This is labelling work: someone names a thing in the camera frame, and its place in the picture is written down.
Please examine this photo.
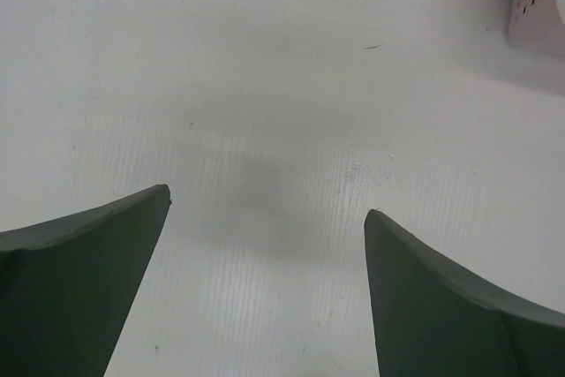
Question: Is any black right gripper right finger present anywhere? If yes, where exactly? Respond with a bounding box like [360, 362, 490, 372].
[364, 210, 564, 376]

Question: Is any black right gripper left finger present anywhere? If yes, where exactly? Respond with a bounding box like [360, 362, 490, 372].
[1, 185, 170, 376]

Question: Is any white perforated plastic basket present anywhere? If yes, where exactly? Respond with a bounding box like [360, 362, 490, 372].
[508, 0, 564, 57]

